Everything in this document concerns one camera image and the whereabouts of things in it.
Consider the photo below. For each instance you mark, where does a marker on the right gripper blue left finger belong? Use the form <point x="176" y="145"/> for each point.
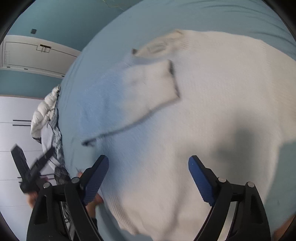
<point x="92" y="178"/>

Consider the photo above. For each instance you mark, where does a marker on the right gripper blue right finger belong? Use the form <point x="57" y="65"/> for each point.
<point x="206" y="181"/>

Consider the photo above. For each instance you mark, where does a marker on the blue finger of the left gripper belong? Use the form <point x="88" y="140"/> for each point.
<point x="20" y="162"/>
<point x="41" y="162"/>

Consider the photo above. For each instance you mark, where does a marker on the white and blue knit sweater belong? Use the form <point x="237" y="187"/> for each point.
<point x="228" y="99"/>

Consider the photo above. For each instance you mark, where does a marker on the grey patterned blanket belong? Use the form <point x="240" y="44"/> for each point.
<point x="51" y="137"/>

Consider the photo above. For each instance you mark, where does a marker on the white braided pillow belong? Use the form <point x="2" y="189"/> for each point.
<point x="44" y="113"/>

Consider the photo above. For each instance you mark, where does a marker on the white door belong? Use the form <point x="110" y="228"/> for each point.
<point x="38" y="56"/>

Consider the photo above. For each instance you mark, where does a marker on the teal bed sheet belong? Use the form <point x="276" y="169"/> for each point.
<point x="134" y="29"/>

